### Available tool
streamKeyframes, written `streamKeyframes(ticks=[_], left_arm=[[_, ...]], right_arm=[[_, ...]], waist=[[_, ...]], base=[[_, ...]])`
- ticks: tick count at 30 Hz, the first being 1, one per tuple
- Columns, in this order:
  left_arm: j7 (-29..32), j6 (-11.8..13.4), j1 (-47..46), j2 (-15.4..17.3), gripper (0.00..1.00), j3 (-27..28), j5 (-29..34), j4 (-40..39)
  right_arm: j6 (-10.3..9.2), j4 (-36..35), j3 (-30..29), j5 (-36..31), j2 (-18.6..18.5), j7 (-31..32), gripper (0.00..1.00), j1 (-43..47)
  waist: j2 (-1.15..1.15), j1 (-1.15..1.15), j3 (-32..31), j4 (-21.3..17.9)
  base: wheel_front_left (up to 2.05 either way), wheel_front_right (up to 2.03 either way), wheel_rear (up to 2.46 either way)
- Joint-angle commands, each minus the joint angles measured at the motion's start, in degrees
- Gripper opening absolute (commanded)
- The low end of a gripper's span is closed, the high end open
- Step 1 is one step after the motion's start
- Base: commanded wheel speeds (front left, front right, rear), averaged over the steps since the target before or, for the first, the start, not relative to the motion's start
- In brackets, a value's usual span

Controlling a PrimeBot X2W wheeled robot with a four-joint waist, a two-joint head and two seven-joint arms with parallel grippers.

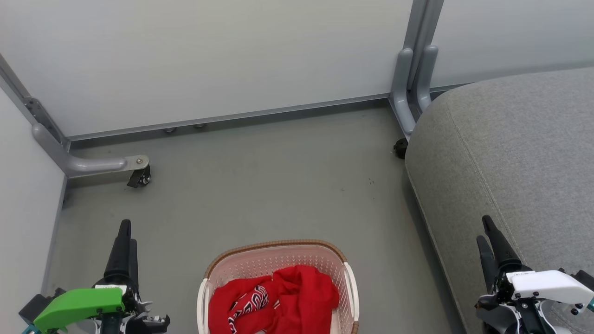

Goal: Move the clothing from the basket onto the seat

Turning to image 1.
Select red garment white trim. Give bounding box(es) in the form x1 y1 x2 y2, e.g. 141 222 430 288
271 265 341 334

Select white plastic laundry basket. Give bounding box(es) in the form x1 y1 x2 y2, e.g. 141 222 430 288
197 239 361 334

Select red jersey black white print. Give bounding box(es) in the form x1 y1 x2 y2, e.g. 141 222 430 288
208 276 282 334

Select grey partition bottom rail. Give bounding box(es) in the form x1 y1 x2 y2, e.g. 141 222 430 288
69 84 469 141

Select grey forked partition foot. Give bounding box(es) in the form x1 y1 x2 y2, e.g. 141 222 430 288
389 45 439 141

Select grey curved partition foot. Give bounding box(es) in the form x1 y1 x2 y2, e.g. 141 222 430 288
32 122 150 180

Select black camera box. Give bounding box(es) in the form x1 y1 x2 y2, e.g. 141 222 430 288
19 288 66 325

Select grey fabric sofa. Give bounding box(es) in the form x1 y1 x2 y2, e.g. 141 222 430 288
405 67 594 334

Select grey corner partition post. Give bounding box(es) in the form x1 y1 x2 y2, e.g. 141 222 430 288
0 53 71 151

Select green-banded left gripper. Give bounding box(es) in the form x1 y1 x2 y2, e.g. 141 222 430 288
33 219 170 334

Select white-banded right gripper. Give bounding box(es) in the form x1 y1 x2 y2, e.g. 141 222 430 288
475 215 594 334

